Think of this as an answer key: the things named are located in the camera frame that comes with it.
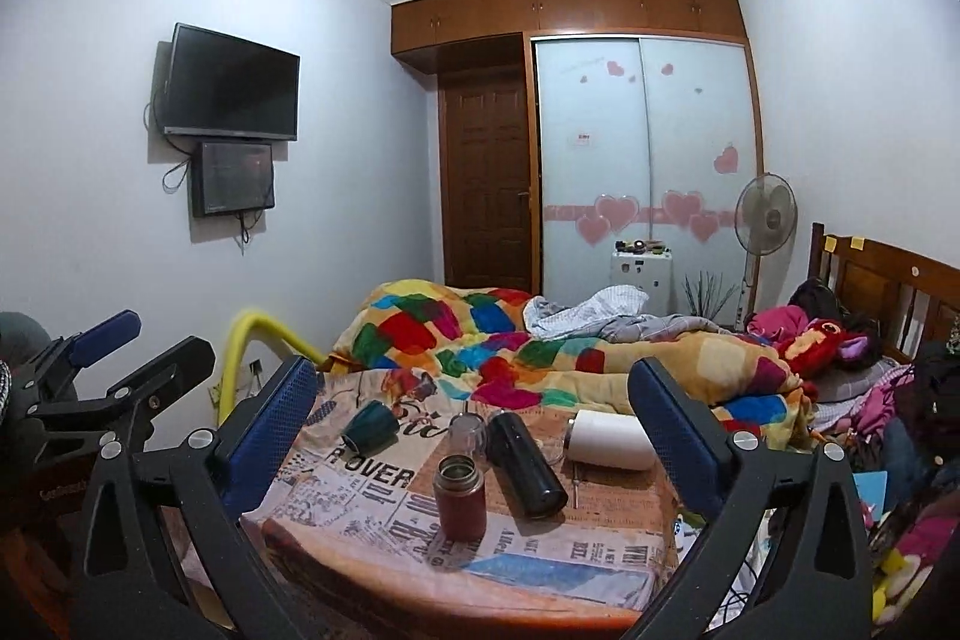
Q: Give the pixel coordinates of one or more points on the dry plant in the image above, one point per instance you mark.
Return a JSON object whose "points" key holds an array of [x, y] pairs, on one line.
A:
{"points": [[709, 299]]}

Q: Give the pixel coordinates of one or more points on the black thermos bottle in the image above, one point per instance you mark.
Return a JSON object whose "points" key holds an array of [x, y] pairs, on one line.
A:
{"points": [[525, 464]]}

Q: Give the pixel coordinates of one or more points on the yellow foam pipe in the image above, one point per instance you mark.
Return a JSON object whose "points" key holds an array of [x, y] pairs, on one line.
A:
{"points": [[251, 329]]}

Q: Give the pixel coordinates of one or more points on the brown wooden door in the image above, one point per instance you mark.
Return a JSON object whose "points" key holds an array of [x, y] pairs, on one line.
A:
{"points": [[486, 183]]}

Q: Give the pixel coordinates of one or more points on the small black monitor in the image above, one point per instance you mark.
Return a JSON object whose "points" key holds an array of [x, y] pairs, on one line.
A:
{"points": [[232, 177]]}

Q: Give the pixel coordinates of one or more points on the yellow plush toy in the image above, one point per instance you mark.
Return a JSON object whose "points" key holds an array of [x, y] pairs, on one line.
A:
{"points": [[896, 584]]}

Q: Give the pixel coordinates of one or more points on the metal spoon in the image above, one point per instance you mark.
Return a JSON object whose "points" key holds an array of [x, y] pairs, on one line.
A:
{"points": [[575, 491]]}

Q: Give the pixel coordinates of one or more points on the pink garment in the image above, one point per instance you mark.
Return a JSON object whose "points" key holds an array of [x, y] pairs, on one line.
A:
{"points": [[780, 321]]}

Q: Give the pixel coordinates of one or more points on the wooden wardrobe with heart stickers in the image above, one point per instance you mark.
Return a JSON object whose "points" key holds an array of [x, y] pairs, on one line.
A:
{"points": [[600, 145]]}

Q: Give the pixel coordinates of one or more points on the black wall television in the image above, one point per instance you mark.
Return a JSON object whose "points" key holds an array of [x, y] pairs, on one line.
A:
{"points": [[229, 84]]}

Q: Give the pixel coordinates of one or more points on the grey striped sheet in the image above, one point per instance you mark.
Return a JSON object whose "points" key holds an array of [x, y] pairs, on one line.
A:
{"points": [[585, 310]]}

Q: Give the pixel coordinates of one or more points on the black bag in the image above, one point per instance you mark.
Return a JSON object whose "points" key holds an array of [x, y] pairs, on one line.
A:
{"points": [[817, 301]]}

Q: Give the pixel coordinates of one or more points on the blue paper sheet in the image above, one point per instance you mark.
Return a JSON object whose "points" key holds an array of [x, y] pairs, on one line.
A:
{"points": [[870, 491]]}

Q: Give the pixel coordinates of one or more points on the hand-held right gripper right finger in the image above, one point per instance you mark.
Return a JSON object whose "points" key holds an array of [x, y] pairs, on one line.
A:
{"points": [[676, 431]]}

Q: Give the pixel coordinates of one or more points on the red plush toy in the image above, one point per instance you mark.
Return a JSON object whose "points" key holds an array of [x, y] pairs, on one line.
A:
{"points": [[817, 344]]}

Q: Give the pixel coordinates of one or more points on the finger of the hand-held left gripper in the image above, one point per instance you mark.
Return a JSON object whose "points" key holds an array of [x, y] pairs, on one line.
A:
{"points": [[169, 364], [105, 330]]}

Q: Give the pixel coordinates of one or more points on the small white cabinet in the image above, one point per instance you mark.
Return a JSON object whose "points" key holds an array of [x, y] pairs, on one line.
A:
{"points": [[641, 281]]}

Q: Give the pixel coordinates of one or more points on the newspaper print cloth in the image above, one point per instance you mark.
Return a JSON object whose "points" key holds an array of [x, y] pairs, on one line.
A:
{"points": [[390, 520]]}

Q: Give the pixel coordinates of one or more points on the standing fan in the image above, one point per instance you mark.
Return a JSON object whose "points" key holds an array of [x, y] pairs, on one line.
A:
{"points": [[765, 211]]}

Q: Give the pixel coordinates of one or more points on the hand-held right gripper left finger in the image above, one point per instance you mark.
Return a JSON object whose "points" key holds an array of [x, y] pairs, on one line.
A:
{"points": [[276, 416]]}

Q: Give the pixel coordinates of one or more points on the red thermos flask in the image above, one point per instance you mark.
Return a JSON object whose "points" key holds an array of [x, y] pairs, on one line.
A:
{"points": [[459, 501]]}

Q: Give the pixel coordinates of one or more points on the green cup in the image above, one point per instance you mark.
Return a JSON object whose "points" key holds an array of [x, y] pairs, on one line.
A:
{"points": [[371, 428]]}

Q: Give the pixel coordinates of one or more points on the wooden bed headboard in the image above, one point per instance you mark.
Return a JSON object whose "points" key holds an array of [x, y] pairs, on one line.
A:
{"points": [[885, 280]]}

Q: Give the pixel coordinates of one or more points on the white thermos bottle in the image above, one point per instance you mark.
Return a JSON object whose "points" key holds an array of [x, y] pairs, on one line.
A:
{"points": [[607, 441]]}

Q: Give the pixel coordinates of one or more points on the colourful patchwork quilt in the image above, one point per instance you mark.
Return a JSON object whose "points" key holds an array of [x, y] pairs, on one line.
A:
{"points": [[465, 340]]}

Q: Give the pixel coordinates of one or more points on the clear glass cup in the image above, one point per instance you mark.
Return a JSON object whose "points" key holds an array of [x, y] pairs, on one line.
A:
{"points": [[469, 436]]}

